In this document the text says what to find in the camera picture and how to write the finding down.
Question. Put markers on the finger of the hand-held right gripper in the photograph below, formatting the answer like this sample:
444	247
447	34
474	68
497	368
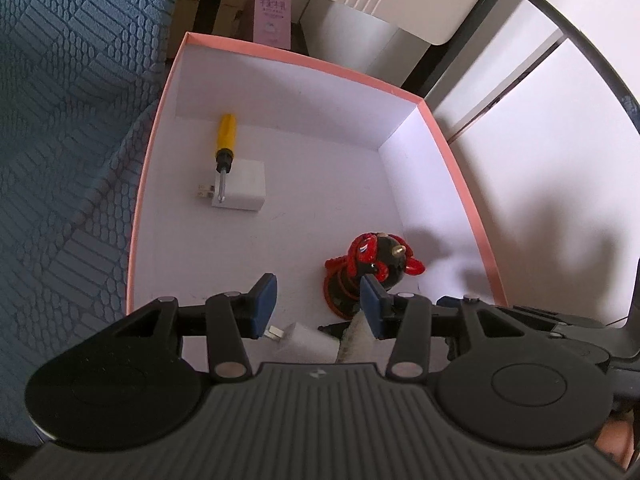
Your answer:
525	317

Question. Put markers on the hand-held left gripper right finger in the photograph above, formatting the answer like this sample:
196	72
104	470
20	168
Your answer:
372	306

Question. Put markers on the white fuzzy brush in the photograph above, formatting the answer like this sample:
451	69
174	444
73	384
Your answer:
357	340

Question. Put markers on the red black figurine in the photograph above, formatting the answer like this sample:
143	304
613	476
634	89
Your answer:
372	272

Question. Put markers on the pink carton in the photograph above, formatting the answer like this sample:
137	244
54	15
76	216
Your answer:
272	16

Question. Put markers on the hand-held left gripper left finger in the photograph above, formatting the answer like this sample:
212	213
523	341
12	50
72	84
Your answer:
265	305

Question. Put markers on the pink cardboard box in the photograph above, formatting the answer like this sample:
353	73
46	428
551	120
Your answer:
310	175

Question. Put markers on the blue textured bedspread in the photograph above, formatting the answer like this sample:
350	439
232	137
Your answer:
65	135

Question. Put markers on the black curved metal tube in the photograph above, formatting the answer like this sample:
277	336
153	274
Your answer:
590	60

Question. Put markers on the person's right hand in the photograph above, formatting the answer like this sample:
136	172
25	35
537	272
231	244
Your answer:
617	442

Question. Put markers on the white charger plug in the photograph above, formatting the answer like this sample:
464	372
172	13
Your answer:
305	342
239	185

